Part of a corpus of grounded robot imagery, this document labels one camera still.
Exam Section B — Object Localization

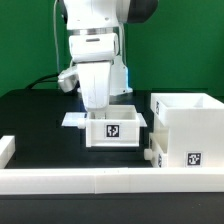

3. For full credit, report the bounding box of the black cable bundle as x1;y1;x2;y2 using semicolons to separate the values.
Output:
25;73;62;90

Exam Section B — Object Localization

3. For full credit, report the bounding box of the white drawer tray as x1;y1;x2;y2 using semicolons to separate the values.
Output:
144;132;168;168
77;105;142;147

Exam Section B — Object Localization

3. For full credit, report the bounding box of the white drawer cabinet box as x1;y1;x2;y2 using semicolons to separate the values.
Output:
150;93;224;168

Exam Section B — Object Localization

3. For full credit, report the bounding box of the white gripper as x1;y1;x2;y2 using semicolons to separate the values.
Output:
58;33;119;112

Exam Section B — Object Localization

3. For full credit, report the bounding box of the white left rail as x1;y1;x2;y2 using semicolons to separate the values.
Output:
0;136;15;169

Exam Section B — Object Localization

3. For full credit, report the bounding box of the white hanging cable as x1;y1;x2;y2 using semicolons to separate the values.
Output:
53;0;62;74

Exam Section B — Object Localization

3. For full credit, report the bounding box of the white rail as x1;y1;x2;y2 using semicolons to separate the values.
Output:
0;168;224;195
0;136;15;169

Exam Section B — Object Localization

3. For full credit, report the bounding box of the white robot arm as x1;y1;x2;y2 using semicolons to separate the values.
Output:
59;0;159;112

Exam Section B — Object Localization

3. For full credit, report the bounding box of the marker tag sheet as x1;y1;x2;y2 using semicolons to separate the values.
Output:
62;112;147;127

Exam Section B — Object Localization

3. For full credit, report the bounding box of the white front rail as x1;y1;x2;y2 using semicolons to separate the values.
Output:
0;168;224;195

